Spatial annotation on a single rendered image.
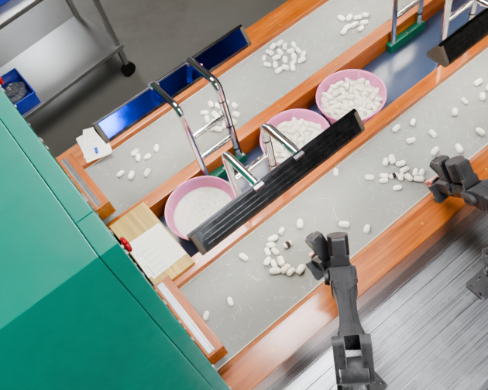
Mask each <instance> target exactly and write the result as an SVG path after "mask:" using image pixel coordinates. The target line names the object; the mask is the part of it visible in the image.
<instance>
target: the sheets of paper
mask: <svg viewBox="0 0 488 390"><path fill-rule="evenodd" d="M130 244H131V247H132V251H131V254H132V255H133V256H134V257H135V259H136V261H137V262H138V263H139V265H140V266H141V268H142V269H143V271H144V272H145V273H146V275H147V276H148V278H149V277H150V276H152V277H153V278H154V279H155V278H156V277H157V276H158V275H159V274H161V273H162V272H164V271H165V270H166V269H168V268H169V267H170V266H171V265H172V264H173V263H175V262H176V261H177V260H178V259H180V258H181V257H183V256H184V255H185V254H186V252H185V251H184V250H183V249H182V248H181V247H180V246H179V244H178V243H176V241H175V240H174V239H173V238H172V237H171V236H170V234H169V233H168V232H167V231H166V230H165V229H164V227H163V226H162V225H161V224H159V223H158V224H156V225H155V226H153V227H152V228H150V229H149V230H148V231H146V232H145V233H143V234H142V235H140V236H139V237H138V238H136V239H135V240H133V241H131V242H130Z"/></svg>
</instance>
